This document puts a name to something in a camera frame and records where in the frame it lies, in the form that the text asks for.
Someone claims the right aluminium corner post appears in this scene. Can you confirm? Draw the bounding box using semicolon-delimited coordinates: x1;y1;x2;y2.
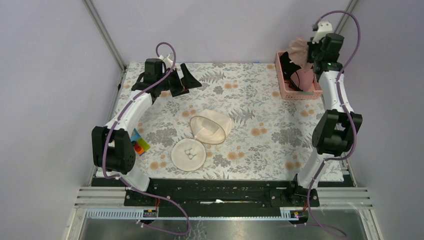
334;0;360;34

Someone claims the black and red bra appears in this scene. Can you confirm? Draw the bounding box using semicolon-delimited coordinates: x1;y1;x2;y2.
279;52;303;92

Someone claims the white mesh laundry bag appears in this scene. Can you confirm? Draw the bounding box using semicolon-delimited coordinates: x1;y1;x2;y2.
171;109;233;172

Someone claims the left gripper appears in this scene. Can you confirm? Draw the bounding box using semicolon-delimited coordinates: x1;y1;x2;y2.
156;63;201;97

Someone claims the left aluminium corner post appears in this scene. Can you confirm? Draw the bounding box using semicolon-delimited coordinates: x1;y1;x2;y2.
82;0;127;71

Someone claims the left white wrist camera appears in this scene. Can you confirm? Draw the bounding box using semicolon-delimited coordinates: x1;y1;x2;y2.
158;53;175;69

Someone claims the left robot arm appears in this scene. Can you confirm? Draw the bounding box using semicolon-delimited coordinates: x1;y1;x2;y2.
91;56;202;206

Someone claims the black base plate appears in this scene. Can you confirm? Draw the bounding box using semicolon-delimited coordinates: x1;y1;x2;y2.
91;177;354;219

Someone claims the aluminium corner post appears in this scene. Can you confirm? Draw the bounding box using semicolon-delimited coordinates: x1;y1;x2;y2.
334;0;360;34
82;0;127;71

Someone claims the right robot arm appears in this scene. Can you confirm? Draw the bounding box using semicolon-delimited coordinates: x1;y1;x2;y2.
286;33;363;206

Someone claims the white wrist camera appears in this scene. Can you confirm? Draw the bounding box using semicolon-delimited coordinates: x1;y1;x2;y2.
311;21;333;44
158;53;175;69

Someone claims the peach satin lace bra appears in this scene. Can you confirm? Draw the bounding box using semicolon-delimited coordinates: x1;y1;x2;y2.
286;37;313;71

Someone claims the aluminium front rail frame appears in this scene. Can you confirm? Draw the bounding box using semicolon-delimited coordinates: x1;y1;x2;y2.
65;186;383;240

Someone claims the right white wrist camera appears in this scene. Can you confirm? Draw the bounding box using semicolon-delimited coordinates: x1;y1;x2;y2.
311;21;333;44

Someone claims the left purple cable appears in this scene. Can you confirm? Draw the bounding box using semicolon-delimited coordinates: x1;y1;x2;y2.
101;42;192;237

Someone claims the colourful toy block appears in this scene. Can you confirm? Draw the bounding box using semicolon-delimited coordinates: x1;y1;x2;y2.
130;128;151;156

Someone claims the floral tablecloth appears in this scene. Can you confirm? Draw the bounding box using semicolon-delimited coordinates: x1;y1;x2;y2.
135;63;325;181

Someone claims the pink plastic basket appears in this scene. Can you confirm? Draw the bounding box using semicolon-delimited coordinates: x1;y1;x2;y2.
275;51;323;100

